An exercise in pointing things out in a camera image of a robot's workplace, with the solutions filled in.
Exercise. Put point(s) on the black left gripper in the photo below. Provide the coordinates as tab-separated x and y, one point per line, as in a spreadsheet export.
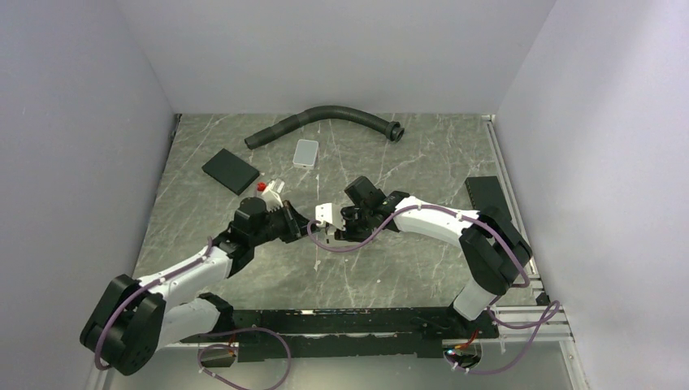
296	223

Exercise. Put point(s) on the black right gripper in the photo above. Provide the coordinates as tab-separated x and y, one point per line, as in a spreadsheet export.
347	234

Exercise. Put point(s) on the white cardboard box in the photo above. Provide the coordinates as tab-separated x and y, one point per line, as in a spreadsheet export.
325	234

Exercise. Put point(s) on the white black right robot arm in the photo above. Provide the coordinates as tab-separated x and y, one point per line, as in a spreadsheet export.
495	251

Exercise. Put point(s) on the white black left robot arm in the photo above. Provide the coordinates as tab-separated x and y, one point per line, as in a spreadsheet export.
135	317

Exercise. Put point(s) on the black flat rectangular box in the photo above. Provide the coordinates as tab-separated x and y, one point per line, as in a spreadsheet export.
231	171

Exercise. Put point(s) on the clear white plastic case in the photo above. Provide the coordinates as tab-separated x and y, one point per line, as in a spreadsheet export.
306	154

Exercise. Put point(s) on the black mounting base rail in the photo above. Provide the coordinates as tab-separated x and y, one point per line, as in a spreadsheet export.
330	333

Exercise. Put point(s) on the aluminium frame rail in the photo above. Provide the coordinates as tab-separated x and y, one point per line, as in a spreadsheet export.
512	323

